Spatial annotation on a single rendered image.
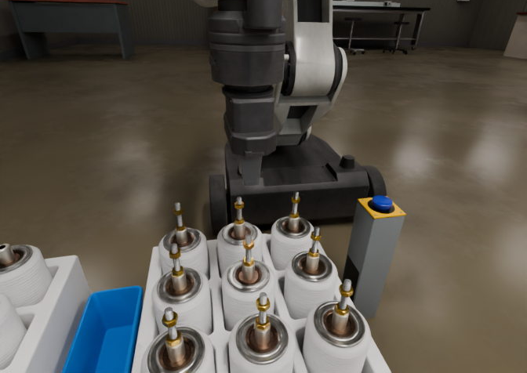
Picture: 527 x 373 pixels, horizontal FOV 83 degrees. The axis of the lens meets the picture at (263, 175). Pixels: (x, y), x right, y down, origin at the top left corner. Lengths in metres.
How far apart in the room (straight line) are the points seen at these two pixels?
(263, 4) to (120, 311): 0.70
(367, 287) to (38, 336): 0.64
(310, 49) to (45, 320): 0.79
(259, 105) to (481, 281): 0.89
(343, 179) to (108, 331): 0.76
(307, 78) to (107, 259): 0.78
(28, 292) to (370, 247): 0.66
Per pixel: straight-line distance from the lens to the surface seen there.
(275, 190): 0.93
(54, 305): 0.71
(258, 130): 0.36
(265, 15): 0.31
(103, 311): 0.82
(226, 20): 0.34
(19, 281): 0.71
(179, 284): 0.54
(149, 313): 0.63
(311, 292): 0.56
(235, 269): 0.56
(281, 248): 0.65
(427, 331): 0.89
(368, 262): 0.70
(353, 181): 1.01
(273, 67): 0.35
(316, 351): 0.51
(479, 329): 0.96
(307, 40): 0.83
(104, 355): 0.83
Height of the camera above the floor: 0.66
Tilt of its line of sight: 28 degrees down
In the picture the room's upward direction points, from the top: 1 degrees clockwise
